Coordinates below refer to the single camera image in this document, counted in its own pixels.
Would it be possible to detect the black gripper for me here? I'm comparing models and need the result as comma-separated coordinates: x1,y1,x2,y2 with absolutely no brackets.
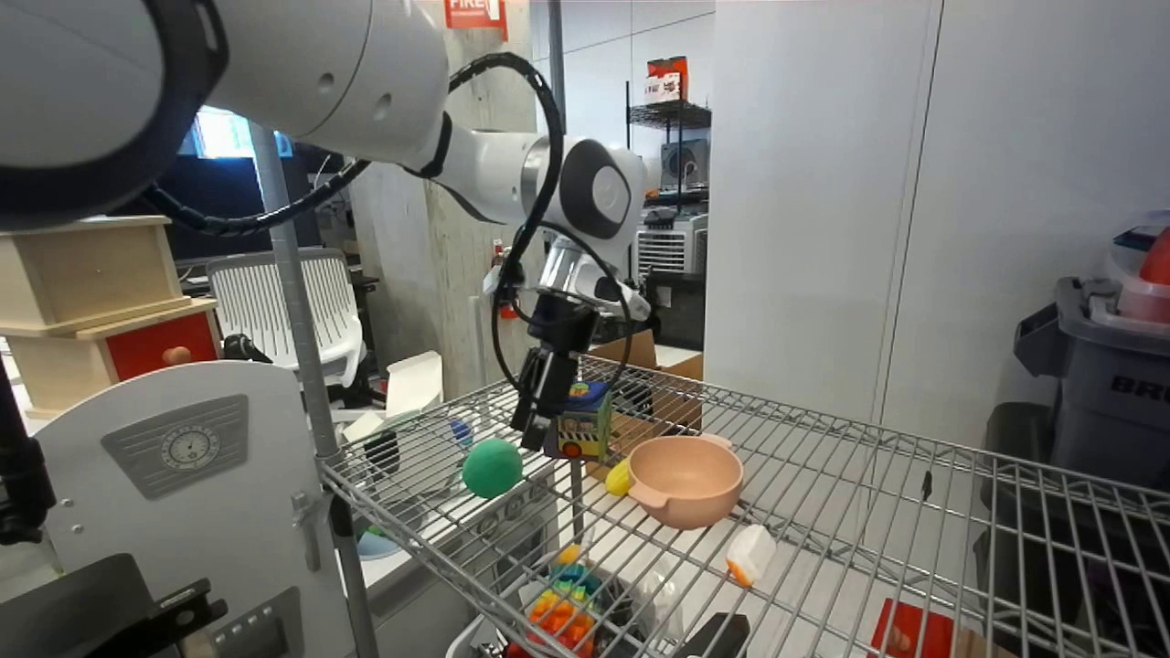
508,289,602,455

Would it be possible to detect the green ball toy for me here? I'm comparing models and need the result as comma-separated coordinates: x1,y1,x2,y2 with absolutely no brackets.
460,435,526,501

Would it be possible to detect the orange white plush toy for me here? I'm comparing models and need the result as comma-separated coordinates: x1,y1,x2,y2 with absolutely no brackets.
725,523,779,594

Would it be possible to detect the peach plastic bowl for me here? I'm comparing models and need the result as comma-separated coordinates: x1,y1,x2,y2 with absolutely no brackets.
624,431,751,530

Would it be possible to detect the rainbow stacking toy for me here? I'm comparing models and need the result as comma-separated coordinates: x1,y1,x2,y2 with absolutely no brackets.
519,540,609,658

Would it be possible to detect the brown cardboard box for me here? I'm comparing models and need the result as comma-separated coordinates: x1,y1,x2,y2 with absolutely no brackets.
582,336,709,463

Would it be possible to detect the white cardboard box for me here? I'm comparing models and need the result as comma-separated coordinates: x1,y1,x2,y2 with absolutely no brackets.
382,349,448,421

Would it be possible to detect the black storage shelf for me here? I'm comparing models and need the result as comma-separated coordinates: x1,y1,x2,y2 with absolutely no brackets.
623,100,718,355

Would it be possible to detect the white slatted rack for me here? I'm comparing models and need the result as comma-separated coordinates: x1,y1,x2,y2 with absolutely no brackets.
208,254,369,395

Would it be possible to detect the black pouch white logo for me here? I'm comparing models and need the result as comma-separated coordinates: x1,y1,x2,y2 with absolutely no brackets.
664,610,754,658

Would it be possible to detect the red flat box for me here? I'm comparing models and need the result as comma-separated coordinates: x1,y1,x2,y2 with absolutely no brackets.
865,597,961,658

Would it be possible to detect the wooden shelf unit red panel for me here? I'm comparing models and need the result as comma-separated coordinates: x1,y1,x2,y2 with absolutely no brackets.
0,212,228,426

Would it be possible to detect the dark grey bin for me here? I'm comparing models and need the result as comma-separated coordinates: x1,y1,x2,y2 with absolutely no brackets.
980,400,1066,472

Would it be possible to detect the grey storage tote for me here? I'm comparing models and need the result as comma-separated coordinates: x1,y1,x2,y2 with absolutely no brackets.
1013,275,1170,494

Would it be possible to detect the clear lidded plastic container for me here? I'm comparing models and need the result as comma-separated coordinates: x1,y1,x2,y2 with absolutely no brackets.
1098,208,1170,331

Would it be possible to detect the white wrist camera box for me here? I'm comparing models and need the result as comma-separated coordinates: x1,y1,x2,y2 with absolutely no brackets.
592,275,657,331

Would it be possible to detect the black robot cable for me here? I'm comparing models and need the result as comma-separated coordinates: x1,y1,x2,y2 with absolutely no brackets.
141,49,640,406

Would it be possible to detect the metal wire shelf rack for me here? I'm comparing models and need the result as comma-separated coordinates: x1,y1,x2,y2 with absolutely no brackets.
250,115,1170,658

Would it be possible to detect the red wall sign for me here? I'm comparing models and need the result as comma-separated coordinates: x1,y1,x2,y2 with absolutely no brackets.
441,0,513,36

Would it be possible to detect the black camera housing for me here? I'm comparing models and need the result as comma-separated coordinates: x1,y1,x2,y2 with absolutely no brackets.
0,361,57,549

